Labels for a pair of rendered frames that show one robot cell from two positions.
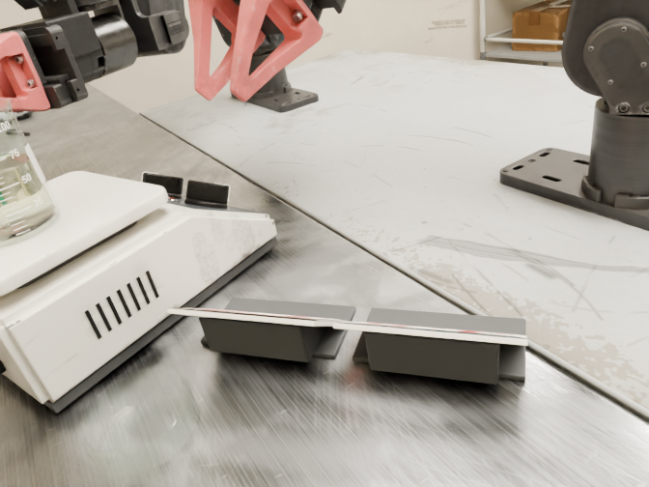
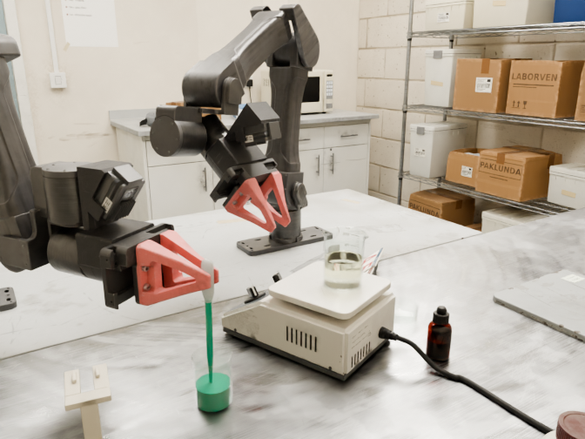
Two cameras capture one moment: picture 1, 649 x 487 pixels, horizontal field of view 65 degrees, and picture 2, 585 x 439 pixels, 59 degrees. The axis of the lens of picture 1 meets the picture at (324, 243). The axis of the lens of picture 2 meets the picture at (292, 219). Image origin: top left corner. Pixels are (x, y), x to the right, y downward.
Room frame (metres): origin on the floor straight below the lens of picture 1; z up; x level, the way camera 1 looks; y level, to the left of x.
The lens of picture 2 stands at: (0.40, 0.77, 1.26)
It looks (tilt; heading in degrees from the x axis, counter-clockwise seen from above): 17 degrees down; 265
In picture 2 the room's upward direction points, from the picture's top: straight up
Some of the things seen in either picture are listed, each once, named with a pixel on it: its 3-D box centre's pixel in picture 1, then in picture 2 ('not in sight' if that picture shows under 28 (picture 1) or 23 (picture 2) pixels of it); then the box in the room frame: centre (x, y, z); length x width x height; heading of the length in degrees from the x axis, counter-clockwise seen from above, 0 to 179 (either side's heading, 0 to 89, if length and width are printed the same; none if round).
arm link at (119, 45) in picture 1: (98, 40); (82, 246); (0.59, 0.19, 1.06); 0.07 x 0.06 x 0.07; 150
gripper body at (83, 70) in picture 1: (54, 61); (124, 260); (0.54, 0.22, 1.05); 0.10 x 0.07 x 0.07; 60
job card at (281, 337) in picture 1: (267, 310); not in sight; (0.25, 0.04, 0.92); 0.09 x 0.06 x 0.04; 66
